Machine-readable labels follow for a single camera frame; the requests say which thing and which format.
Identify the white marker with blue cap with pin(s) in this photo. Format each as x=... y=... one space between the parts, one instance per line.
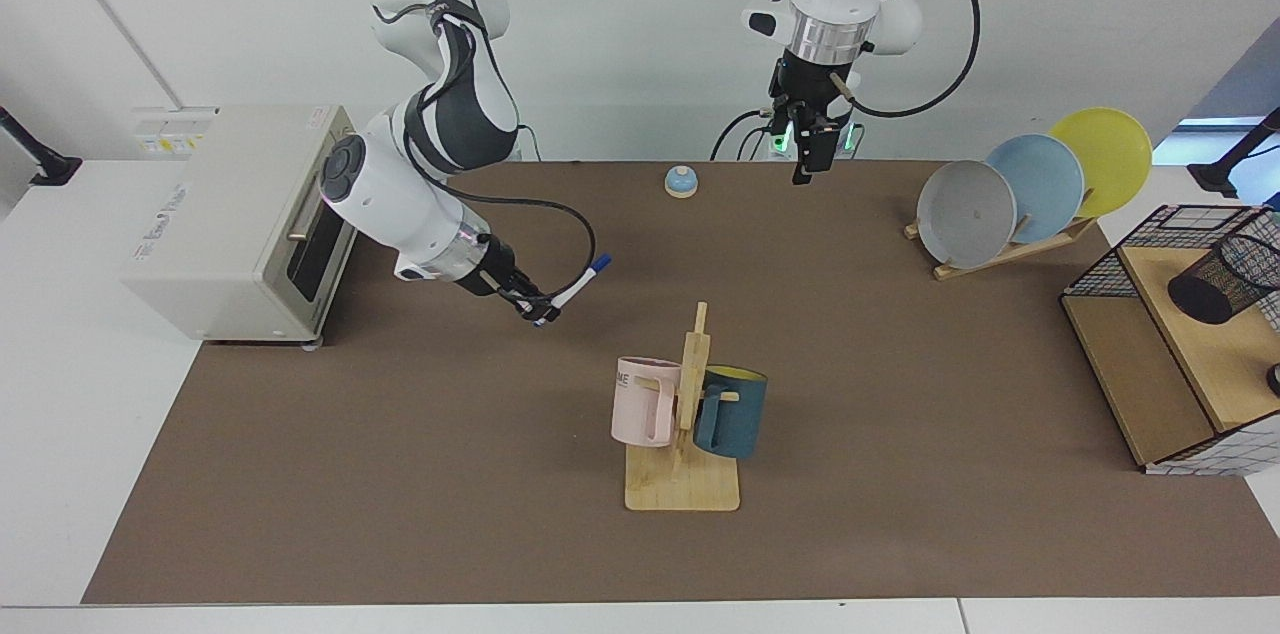
x=580 y=286

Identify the black mesh pen holder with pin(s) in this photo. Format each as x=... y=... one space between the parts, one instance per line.
x=1215 y=289

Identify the small blue round bell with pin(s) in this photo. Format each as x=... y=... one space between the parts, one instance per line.
x=681 y=182

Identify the pink mug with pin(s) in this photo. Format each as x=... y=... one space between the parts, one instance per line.
x=635 y=404

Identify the grey plate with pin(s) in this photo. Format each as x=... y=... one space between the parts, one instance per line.
x=965 y=214

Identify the brown table cloth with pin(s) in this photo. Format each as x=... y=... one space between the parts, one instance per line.
x=450 y=464

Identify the wooden plate rack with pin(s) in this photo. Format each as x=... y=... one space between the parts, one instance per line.
x=1000 y=257

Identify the wooden cup stand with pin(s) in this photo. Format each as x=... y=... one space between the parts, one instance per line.
x=680 y=489

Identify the dark blue mug yellow inside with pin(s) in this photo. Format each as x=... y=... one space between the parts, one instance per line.
x=740 y=414

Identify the light blue plate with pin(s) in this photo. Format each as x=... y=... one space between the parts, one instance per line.
x=1045 y=189

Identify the yellow plate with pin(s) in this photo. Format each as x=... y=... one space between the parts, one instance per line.
x=1110 y=159

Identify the pale toaster oven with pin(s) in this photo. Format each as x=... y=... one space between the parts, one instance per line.
x=200 y=244

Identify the small black round object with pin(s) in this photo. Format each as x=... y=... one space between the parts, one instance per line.
x=1275 y=380

